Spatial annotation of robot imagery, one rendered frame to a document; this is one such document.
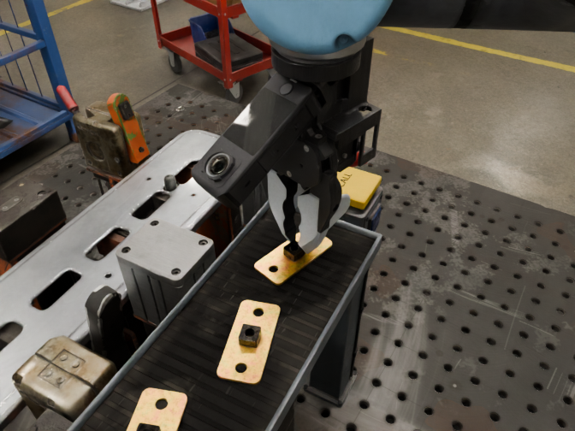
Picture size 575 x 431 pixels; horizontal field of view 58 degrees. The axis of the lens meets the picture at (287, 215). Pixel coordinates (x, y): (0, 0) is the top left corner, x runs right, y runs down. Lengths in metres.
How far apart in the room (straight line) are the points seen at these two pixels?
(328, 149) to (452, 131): 2.62
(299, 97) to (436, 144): 2.50
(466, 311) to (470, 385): 0.17
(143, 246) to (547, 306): 0.85
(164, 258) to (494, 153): 2.45
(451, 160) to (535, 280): 1.62
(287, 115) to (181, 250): 0.28
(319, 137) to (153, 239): 0.30
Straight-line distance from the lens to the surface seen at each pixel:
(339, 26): 0.26
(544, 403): 1.07
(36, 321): 0.76
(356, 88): 0.46
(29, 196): 0.92
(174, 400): 0.45
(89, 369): 0.59
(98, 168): 1.07
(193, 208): 0.86
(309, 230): 0.49
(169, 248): 0.64
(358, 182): 0.64
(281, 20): 0.26
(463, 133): 3.03
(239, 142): 0.41
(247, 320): 0.49
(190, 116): 1.69
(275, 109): 0.41
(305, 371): 0.45
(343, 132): 0.44
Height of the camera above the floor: 1.55
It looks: 42 degrees down
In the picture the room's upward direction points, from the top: straight up
